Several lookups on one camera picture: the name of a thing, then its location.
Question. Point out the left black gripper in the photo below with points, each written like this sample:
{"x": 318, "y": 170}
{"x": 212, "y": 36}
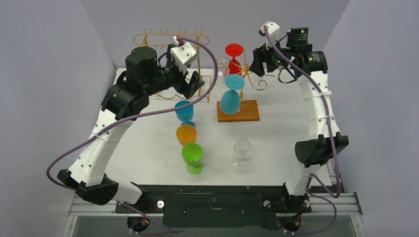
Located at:
{"x": 182, "y": 83}

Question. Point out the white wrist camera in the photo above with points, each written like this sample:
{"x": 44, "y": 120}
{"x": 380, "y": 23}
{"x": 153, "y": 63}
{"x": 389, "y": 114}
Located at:
{"x": 184, "y": 54}
{"x": 273, "y": 30}

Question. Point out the clear wine glass front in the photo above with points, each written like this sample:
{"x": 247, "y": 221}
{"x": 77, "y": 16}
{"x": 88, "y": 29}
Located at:
{"x": 240, "y": 152}

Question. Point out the gold tree rack wooden base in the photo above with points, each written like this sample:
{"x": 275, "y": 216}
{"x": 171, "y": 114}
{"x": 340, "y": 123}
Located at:
{"x": 248, "y": 110}

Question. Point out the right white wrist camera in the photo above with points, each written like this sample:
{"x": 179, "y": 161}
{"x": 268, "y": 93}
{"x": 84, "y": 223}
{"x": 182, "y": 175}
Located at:
{"x": 273, "y": 30}

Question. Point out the red plastic goblet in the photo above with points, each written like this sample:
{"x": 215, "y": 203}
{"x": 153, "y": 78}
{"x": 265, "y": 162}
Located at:
{"x": 234, "y": 50}

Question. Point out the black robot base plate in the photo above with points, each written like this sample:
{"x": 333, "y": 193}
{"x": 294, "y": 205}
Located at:
{"x": 220, "y": 206}

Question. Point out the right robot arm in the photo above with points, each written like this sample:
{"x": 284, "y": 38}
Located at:
{"x": 310, "y": 70}

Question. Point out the gold rectangular wire glass rack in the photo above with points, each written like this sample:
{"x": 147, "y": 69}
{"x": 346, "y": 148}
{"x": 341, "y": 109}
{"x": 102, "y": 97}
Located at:
{"x": 160, "y": 41}

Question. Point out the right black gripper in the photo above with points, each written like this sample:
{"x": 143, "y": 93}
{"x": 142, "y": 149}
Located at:
{"x": 262, "y": 60}

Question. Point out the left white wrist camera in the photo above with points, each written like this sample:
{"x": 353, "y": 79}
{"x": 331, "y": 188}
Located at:
{"x": 184, "y": 54}

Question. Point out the clear glass tumbler goblet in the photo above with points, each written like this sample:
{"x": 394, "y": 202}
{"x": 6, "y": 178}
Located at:
{"x": 223, "y": 71}

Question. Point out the orange plastic goblet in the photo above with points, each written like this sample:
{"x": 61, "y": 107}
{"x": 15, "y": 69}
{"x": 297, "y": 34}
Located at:
{"x": 186, "y": 134}

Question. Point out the green plastic goblet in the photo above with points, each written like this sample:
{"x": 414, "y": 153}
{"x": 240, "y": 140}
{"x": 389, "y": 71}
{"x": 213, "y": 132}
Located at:
{"x": 192, "y": 154}

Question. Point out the blue plastic goblet rear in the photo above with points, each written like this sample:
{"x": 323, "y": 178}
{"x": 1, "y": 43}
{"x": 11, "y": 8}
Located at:
{"x": 185, "y": 115}

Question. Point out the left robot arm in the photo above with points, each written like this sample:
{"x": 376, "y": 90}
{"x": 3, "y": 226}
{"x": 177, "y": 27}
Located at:
{"x": 127, "y": 97}

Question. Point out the teal plastic goblet front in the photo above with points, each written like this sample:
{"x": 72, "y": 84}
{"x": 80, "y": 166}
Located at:
{"x": 230, "y": 100}

